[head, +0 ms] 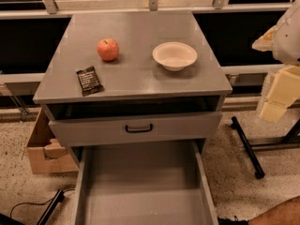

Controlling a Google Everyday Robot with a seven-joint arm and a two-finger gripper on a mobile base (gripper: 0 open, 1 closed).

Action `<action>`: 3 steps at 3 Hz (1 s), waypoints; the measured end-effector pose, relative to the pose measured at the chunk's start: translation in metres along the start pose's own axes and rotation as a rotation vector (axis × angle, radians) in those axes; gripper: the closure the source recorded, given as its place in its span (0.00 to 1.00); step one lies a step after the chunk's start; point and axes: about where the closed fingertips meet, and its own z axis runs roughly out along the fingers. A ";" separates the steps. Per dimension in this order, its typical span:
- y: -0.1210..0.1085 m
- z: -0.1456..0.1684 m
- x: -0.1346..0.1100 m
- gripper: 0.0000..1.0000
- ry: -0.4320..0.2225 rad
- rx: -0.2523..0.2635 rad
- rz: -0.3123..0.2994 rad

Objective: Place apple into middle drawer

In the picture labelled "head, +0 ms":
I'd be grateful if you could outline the person bare leg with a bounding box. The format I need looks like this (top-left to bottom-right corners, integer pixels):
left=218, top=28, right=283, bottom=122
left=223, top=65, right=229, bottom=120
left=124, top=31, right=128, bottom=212
left=248, top=196, right=300, bottom=225

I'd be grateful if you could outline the open grey middle drawer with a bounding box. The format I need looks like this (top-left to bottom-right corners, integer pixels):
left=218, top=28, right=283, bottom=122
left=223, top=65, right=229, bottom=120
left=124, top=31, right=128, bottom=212
left=70, top=140, right=218, bottom=225

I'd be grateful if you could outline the black cable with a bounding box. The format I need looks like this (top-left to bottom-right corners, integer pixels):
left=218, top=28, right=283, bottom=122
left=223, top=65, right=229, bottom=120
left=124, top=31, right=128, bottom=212
left=8, top=188, right=76, bottom=219

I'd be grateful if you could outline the black drawer handle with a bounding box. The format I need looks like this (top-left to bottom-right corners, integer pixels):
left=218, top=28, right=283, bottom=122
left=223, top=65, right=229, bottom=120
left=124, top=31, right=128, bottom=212
left=125, top=124, right=154, bottom=133

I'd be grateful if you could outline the red apple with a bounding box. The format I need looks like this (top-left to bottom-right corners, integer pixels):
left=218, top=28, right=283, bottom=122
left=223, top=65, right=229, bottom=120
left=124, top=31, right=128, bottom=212
left=97, top=38, right=119, bottom=61

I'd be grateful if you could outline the grey drawer cabinet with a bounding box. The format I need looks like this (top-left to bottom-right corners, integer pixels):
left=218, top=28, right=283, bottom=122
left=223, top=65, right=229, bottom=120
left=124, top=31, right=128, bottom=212
left=32, top=10, right=233, bottom=161

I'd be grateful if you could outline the white paper bowl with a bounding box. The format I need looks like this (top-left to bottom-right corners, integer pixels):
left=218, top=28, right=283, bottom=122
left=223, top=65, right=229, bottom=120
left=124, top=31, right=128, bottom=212
left=152, top=42, right=198, bottom=71

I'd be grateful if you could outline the black floor stand bar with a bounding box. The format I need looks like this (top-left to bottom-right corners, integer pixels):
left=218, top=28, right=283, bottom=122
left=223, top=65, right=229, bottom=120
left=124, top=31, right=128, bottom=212
left=37, top=189, right=65, bottom=225

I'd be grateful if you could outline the metal window railing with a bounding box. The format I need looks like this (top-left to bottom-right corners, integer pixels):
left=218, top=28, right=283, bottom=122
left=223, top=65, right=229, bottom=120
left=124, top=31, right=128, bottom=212
left=0, top=0, right=300, bottom=20

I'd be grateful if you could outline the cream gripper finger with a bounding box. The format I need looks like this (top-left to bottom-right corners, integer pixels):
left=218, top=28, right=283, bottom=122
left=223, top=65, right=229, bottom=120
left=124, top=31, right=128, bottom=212
left=259, top=66, right=300, bottom=123
left=252, top=25, right=277, bottom=52

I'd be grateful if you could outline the black snack bar wrapper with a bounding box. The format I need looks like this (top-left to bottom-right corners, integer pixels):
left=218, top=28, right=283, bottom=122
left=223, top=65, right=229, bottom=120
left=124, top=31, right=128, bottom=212
left=76, top=66, right=104, bottom=97

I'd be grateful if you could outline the brown cardboard box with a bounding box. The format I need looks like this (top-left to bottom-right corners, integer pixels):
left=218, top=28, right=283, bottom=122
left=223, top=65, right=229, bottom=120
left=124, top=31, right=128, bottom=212
left=26, top=111, right=78, bottom=174

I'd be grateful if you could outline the black sneaker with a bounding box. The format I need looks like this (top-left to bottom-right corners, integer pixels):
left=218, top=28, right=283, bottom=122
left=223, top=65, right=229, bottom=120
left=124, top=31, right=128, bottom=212
left=217, top=217, right=249, bottom=225

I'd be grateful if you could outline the black table leg base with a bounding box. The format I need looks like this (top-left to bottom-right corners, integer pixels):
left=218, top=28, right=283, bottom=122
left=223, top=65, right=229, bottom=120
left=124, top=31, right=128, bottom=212
left=231, top=116, right=300, bottom=179

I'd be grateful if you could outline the grey top drawer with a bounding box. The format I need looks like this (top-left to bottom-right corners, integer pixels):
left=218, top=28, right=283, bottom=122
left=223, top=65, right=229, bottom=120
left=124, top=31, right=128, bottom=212
left=50, top=97, right=222, bottom=147

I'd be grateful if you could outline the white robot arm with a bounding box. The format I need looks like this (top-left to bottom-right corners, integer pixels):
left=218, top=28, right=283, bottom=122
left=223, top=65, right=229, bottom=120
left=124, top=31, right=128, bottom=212
left=252, top=0, right=300, bottom=123

